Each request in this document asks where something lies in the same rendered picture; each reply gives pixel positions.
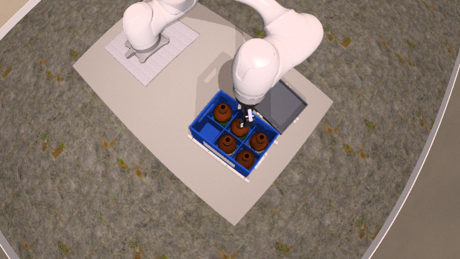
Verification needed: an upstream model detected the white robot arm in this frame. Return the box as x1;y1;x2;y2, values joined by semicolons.
123;0;323;105

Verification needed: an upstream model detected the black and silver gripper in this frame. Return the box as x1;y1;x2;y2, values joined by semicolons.
235;97;258;128

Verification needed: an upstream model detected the blue plastic crate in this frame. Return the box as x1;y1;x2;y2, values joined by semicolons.
192;96;279;178

